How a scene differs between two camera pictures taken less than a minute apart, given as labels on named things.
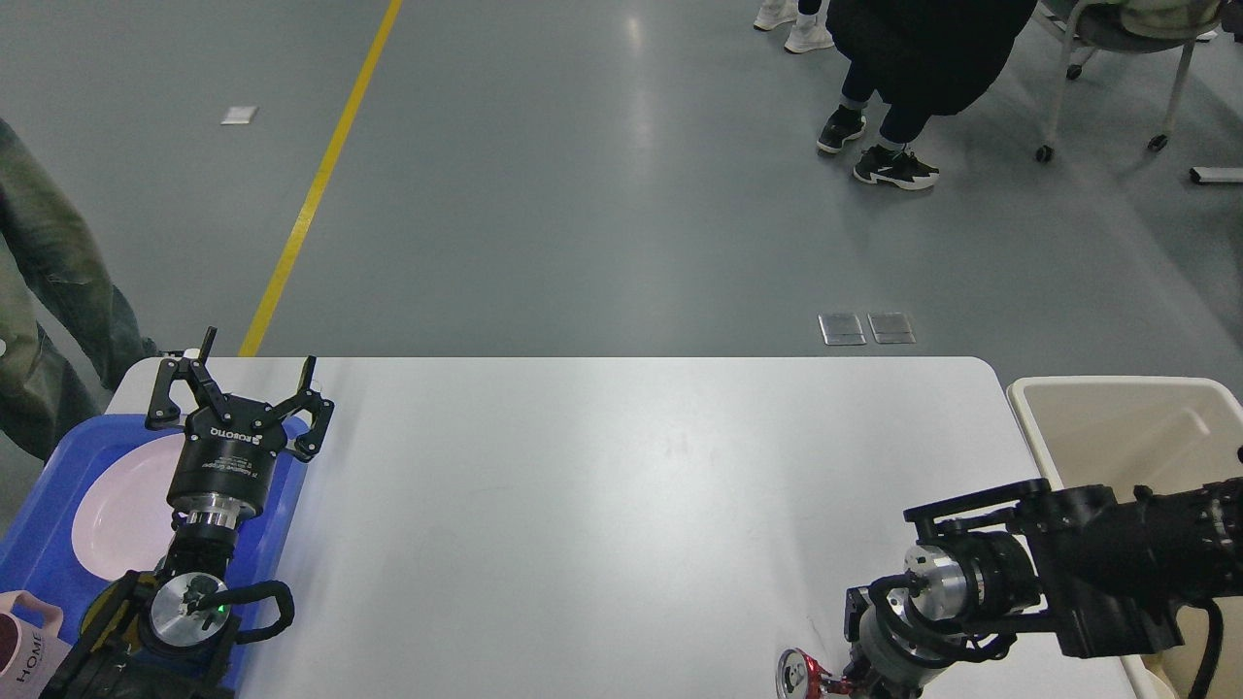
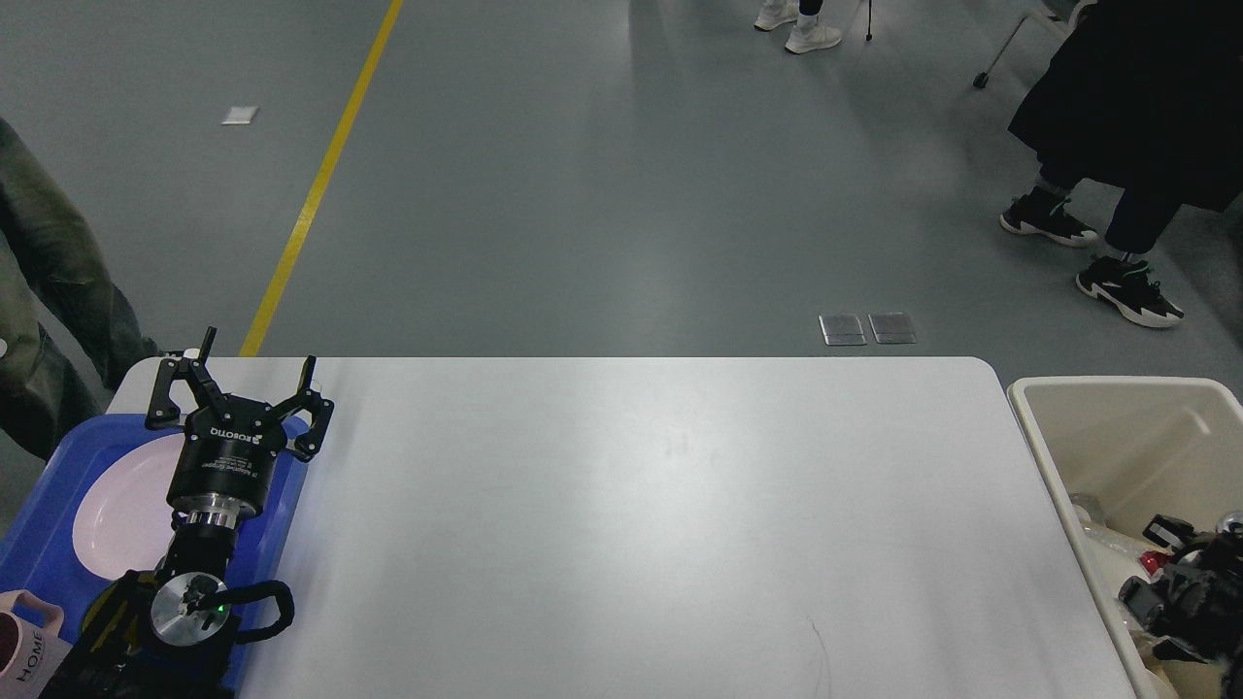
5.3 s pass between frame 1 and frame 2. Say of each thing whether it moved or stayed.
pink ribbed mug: stayed
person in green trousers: stayed
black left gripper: stayed
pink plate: stayed
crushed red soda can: moved
